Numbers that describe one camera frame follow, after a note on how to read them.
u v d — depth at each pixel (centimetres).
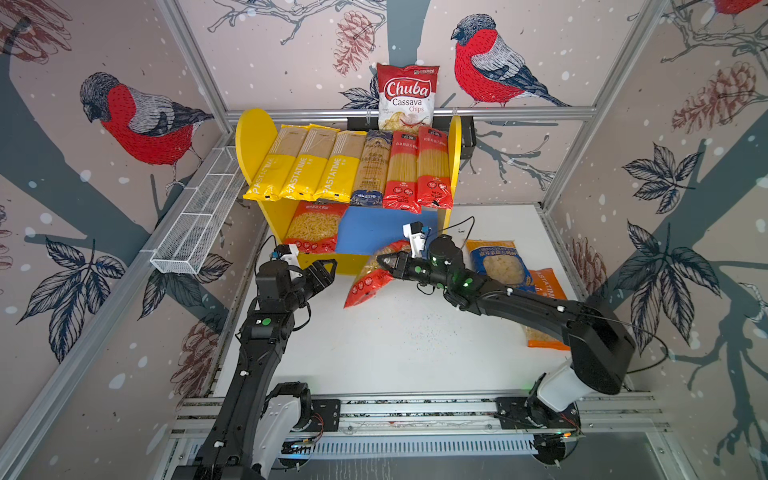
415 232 71
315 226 92
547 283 93
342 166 73
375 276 71
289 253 69
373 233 97
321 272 68
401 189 66
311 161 73
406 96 84
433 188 65
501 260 99
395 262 71
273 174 71
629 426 74
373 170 71
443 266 61
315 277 67
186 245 72
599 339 44
